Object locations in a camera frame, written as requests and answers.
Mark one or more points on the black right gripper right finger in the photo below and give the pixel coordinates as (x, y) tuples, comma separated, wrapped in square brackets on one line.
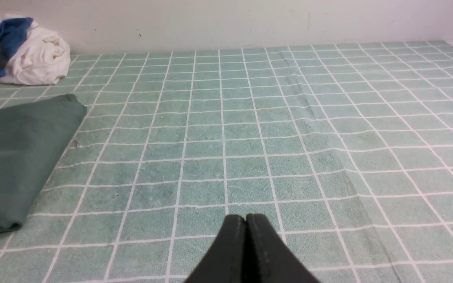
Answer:
[(267, 257)]

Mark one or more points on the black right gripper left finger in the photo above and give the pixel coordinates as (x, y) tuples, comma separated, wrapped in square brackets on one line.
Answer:
[(223, 262)]

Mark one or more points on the green long sleeve shirt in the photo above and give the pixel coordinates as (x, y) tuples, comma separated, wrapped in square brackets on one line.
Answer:
[(33, 137)]

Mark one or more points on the green checkered table cloth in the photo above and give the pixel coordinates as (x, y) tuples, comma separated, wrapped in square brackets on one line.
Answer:
[(347, 149)]

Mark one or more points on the white crumpled garment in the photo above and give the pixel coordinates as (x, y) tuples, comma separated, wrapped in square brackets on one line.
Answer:
[(43, 59)]

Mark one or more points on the blue crumpled garment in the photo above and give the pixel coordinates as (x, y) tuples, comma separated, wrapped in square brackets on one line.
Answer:
[(13, 33)]

